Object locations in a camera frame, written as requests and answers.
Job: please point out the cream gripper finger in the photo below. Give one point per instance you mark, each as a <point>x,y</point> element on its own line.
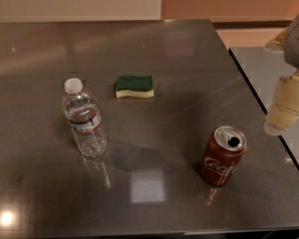
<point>284,110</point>

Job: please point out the green and yellow sponge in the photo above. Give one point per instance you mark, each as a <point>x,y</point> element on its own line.
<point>130,86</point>

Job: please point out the grey side table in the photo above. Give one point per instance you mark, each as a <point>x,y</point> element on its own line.
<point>266,74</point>

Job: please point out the red cola can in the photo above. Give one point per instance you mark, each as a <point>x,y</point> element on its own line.
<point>224,150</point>

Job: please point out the clear plastic water bottle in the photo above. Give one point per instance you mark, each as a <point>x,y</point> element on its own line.
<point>83,115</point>

